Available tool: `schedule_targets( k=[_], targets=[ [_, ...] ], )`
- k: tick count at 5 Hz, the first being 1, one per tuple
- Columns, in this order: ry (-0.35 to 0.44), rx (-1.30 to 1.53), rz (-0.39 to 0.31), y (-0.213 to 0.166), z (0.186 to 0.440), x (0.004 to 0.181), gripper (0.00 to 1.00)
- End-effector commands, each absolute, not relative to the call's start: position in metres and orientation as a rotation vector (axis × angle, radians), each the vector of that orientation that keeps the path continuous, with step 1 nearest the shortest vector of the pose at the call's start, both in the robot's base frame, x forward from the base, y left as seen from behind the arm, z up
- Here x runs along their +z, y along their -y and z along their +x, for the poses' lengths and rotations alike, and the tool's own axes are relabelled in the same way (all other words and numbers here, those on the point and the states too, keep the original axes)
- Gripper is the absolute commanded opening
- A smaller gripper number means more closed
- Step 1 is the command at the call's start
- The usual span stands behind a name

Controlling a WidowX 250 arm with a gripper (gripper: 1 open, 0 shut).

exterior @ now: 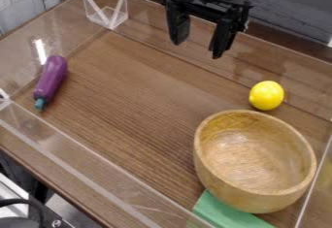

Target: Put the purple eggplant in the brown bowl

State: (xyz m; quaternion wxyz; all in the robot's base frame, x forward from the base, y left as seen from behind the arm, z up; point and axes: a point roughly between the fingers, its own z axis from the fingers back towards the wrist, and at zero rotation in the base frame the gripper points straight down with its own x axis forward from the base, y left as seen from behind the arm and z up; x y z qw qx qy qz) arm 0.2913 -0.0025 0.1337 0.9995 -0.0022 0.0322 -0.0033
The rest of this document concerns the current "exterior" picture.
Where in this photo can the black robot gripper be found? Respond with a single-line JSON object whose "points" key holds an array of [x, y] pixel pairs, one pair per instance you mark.
{"points": [[229, 13]]}

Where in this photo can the purple toy eggplant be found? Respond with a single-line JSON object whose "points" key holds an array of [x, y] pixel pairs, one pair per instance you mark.
{"points": [[49, 81]]}

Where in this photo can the brown wooden bowl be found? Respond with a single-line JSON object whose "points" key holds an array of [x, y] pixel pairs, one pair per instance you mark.
{"points": [[253, 160]]}

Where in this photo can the yellow toy lemon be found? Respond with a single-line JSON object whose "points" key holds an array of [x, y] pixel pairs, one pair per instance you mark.
{"points": [[266, 95]]}

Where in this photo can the green cloth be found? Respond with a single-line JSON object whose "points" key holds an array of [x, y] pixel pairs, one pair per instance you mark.
{"points": [[222, 216]]}

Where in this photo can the black metal stand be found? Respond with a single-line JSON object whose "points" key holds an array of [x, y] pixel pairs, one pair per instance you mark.
{"points": [[23, 196]]}

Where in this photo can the clear acrylic corner bracket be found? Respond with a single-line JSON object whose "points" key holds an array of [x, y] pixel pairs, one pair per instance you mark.
{"points": [[107, 17]]}

